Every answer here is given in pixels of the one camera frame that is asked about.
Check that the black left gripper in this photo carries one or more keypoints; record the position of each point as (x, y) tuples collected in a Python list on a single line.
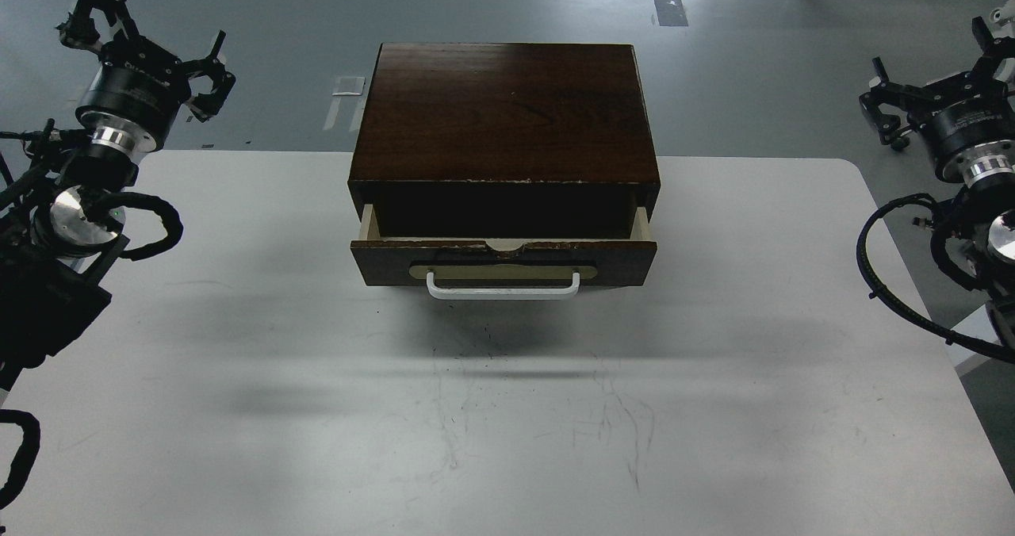
[(131, 100)]

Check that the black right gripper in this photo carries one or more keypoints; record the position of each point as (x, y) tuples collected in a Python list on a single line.
[(986, 161)]

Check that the wooden drawer with white handle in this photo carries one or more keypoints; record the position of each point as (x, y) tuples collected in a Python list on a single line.
[(503, 269)]

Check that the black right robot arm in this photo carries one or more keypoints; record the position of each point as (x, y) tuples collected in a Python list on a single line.
[(971, 243)]

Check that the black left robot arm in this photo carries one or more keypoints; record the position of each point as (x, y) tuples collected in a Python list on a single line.
[(69, 217)]

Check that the dark wooden drawer cabinet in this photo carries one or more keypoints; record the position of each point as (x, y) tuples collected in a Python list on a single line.
[(505, 140)]

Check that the white office chair base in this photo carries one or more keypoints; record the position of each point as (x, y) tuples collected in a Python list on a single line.
[(962, 112)]

